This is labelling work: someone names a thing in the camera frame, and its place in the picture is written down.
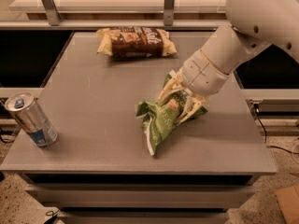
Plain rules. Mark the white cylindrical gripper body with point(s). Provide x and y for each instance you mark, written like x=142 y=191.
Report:
x=202 y=73

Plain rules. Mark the metal frame railing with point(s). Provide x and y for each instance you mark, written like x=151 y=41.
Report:
x=94 y=14

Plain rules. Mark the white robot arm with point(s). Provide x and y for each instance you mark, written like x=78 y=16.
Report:
x=253 y=26

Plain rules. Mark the silver blue energy drink can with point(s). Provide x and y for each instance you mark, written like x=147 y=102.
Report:
x=25 y=109

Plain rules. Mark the green jalapeno chip bag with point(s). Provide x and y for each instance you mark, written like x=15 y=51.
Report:
x=160 y=120

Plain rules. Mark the grey table with drawers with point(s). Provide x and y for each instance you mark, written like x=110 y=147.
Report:
x=100 y=171

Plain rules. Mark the cardboard box corner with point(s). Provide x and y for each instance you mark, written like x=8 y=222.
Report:
x=288 y=201

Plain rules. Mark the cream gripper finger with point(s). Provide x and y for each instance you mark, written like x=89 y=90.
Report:
x=173 y=85
x=193 y=103

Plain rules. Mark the brown chip bag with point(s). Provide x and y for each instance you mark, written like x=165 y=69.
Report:
x=135 y=42

